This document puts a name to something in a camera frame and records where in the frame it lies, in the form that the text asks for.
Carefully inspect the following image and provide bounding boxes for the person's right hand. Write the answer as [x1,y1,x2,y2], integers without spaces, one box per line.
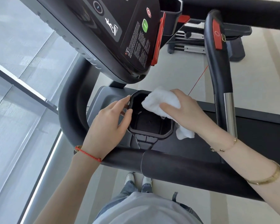
[160,89,234,149]

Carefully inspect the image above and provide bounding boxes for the person's left hand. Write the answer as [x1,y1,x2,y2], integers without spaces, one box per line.
[82,95,133,161]

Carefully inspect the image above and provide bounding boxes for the white cleaning cloth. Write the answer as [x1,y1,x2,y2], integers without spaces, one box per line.
[141,86,195,140]

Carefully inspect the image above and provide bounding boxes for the black cup holder tray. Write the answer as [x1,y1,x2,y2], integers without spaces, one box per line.
[127,90,173,141]

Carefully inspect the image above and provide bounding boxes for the person's right forearm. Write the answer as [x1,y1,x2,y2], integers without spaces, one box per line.
[210,135,280,217]

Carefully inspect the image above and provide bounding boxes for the person's left forearm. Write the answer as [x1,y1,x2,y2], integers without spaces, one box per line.
[33,147,103,224]

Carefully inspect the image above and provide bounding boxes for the person's left white shoe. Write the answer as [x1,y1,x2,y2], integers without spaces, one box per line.
[124,172,136,186]

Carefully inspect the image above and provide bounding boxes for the silver handrail pulse sensor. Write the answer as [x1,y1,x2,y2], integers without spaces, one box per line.
[224,92,238,138]

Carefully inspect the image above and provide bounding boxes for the blue jeans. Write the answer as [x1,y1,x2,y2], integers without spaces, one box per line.
[94,180,204,224]

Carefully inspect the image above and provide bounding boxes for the red handrail button panel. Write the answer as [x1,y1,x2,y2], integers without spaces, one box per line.
[212,19,224,50]

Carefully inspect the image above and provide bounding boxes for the grey exercise machine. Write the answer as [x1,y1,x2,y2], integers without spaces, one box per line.
[166,17,253,62]

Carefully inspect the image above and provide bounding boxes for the black treadmill console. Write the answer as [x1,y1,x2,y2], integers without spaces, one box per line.
[17,0,165,85]

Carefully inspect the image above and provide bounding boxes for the white t-shirt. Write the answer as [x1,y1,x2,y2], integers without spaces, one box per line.
[93,192,194,224]

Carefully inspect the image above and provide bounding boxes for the gold bangle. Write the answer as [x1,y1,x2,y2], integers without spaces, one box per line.
[245,160,280,185]

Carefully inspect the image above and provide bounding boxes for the thin red cord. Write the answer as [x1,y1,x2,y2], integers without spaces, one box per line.
[187,65,209,97]

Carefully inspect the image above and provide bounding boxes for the red string bracelet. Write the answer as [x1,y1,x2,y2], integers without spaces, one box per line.
[74,145,103,163]

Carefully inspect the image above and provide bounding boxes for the black treadmill frame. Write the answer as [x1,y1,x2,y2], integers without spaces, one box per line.
[58,0,280,202]

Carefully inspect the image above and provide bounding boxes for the thin gold chain bracelet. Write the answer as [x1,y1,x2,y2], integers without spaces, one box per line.
[209,137,238,153]

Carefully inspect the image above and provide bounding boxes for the grey window frame bar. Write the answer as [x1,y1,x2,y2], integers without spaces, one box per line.
[0,57,59,115]

